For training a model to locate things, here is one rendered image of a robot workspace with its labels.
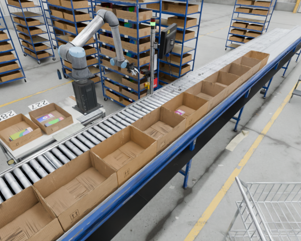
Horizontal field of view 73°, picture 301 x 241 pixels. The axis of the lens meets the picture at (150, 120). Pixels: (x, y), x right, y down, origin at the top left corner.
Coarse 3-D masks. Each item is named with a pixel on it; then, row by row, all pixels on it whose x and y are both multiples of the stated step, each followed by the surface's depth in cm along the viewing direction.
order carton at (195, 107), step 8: (176, 96) 206; (184, 96) 216; (192, 96) 210; (168, 104) 200; (176, 104) 213; (184, 104) 221; (192, 104) 214; (200, 104) 207; (192, 112) 211; (200, 112) 194; (192, 120) 187
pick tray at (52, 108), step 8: (48, 104) 227; (56, 104) 227; (32, 112) 217; (40, 112) 224; (48, 112) 230; (56, 112) 230; (64, 112) 220; (32, 120) 215; (48, 120) 217; (64, 120) 206; (72, 120) 214; (40, 128) 208; (48, 128) 196; (56, 128) 203
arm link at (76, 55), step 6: (72, 48) 202; (78, 48) 204; (66, 54) 206; (72, 54) 198; (78, 54) 199; (84, 54) 204; (72, 60) 203; (78, 60) 202; (84, 60) 206; (72, 66) 209; (78, 66) 205; (84, 66) 209
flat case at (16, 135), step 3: (27, 129) 199; (30, 129) 199; (18, 132) 195; (21, 132) 195; (24, 132) 195; (27, 132) 195; (12, 135) 191; (15, 135) 191; (18, 135) 191; (21, 135) 192; (12, 138) 188; (15, 138) 188
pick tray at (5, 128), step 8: (8, 120) 205; (16, 120) 211; (24, 120) 215; (0, 128) 202; (8, 128) 206; (16, 128) 206; (24, 128) 206; (32, 128) 207; (0, 136) 186; (8, 136) 196; (24, 136) 185; (32, 136) 191; (40, 136) 198; (8, 144) 180; (16, 144) 182; (24, 144) 188
